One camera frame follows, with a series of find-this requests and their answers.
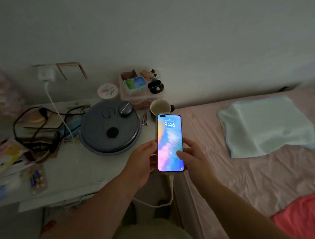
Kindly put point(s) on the person's left hand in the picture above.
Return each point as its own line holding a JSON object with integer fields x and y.
{"x": 139, "y": 163}

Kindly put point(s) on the person's right hand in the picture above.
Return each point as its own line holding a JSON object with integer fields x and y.
{"x": 199, "y": 165}

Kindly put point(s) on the person's right thumb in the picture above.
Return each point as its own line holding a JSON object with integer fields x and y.
{"x": 183, "y": 155}

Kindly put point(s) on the person's left thumb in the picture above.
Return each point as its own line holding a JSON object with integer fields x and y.
{"x": 150, "y": 145}

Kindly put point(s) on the smartphone with colourful screen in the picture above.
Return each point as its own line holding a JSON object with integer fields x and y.
{"x": 170, "y": 141}

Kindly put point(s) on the person's right forearm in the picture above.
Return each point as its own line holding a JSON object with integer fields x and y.
{"x": 242, "y": 211}

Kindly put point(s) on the person's left forearm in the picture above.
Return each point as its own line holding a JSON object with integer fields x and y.
{"x": 93, "y": 208}

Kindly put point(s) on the metal hair clip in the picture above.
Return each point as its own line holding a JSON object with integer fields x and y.
{"x": 144, "y": 119}

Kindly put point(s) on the white ceramic mug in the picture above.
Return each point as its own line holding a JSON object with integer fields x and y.
{"x": 160, "y": 107}

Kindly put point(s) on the dark oval case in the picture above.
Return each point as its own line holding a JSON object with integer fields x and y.
{"x": 125, "y": 108}

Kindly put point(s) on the clear plastic organizer box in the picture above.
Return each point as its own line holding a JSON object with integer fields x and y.
{"x": 134, "y": 94}

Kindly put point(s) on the black earbuds case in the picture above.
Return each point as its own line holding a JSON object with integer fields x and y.
{"x": 155, "y": 87}

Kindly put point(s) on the blue green card packet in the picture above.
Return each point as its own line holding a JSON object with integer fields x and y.
{"x": 135, "y": 83}

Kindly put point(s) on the round white lidded tub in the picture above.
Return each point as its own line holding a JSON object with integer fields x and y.
{"x": 107, "y": 91}

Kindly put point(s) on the white bedside cabinet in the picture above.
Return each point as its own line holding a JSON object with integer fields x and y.
{"x": 78, "y": 170}

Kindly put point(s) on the person's olive shorts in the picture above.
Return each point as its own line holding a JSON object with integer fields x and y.
{"x": 152, "y": 231}

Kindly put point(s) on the light blue towel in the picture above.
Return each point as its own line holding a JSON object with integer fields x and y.
{"x": 265, "y": 126}

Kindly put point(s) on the gold framed mirror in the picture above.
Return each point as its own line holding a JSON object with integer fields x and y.
{"x": 71, "y": 71}

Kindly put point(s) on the beige round compact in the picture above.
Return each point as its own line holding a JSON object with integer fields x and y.
{"x": 36, "y": 117}

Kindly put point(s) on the blister pack of batteries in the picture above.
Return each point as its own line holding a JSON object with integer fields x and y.
{"x": 37, "y": 179}

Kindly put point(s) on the coral pink blanket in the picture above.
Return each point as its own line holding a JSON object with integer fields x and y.
{"x": 296, "y": 218}

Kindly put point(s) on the colourful paper packet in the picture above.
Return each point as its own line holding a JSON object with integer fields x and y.
{"x": 11, "y": 154}

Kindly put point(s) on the white wall charger plug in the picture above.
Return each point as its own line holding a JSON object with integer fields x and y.
{"x": 46, "y": 74}

